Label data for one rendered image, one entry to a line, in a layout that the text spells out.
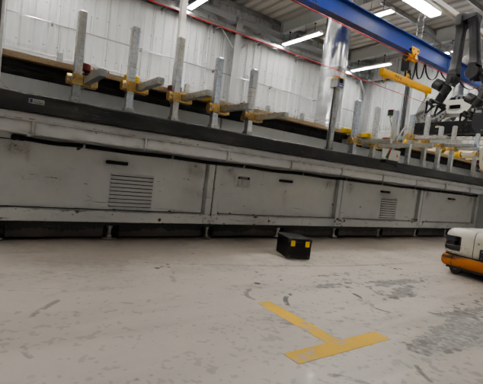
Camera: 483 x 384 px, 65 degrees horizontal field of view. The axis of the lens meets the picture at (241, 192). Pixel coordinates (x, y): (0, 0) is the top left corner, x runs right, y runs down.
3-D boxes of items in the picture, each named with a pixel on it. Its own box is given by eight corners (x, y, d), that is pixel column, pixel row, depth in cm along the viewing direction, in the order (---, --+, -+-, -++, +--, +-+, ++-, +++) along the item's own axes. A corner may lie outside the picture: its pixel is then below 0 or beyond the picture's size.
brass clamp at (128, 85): (148, 94, 194) (149, 84, 194) (122, 88, 186) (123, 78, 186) (144, 96, 199) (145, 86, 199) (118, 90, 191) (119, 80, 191)
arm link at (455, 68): (463, 11, 237) (472, 17, 243) (454, 14, 242) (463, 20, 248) (452, 81, 240) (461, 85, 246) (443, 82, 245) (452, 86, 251)
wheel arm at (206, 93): (212, 98, 184) (213, 89, 184) (206, 97, 182) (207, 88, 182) (174, 105, 220) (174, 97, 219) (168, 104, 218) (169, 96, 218)
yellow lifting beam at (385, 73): (430, 97, 807) (433, 82, 806) (382, 78, 709) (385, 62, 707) (426, 98, 815) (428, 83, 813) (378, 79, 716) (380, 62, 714)
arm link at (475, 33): (477, 4, 231) (484, 10, 237) (454, 14, 243) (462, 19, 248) (478, 76, 228) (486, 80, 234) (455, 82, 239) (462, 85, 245)
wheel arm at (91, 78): (107, 79, 156) (107, 68, 155) (98, 77, 154) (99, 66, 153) (82, 91, 191) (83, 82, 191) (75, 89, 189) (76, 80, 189)
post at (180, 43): (176, 126, 206) (186, 36, 203) (171, 126, 204) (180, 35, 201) (174, 126, 209) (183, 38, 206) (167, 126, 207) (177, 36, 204)
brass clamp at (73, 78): (97, 88, 180) (98, 78, 179) (67, 82, 172) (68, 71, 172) (94, 90, 185) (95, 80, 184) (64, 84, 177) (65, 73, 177)
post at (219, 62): (215, 141, 221) (224, 57, 218) (209, 140, 219) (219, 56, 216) (212, 141, 223) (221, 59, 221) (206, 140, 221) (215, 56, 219)
